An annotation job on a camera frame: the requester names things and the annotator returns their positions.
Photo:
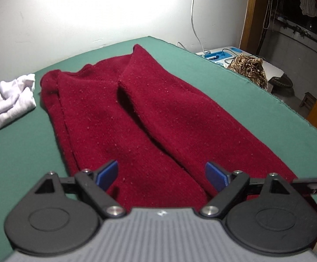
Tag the blue pen tray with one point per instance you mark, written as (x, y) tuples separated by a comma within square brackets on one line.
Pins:
[(218, 55)]

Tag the white folded garment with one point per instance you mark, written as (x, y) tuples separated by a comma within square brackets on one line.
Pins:
[(5, 106)]

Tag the green felt table cover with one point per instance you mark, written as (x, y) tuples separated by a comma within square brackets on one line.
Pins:
[(229, 73)]

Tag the dark red knitted sweater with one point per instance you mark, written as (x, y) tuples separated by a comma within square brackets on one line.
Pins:
[(161, 109)]

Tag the black shoe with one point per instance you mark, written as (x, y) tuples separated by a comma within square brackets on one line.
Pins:
[(281, 82)]

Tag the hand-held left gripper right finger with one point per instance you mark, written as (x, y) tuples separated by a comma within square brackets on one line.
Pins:
[(215, 174)]

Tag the wooden door frame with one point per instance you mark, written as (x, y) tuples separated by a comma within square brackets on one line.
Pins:
[(250, 13)]

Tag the tiger print cloth bag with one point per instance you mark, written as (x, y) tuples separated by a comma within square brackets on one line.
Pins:
[(250, 71)]

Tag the small wooden stool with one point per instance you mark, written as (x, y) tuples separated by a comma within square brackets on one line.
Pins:
[(308, 99)]

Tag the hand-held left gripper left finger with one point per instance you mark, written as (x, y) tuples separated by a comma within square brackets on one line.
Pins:
[(108, 173)]

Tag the white side table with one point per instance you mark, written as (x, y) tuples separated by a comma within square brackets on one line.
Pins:
[(273, 69)]

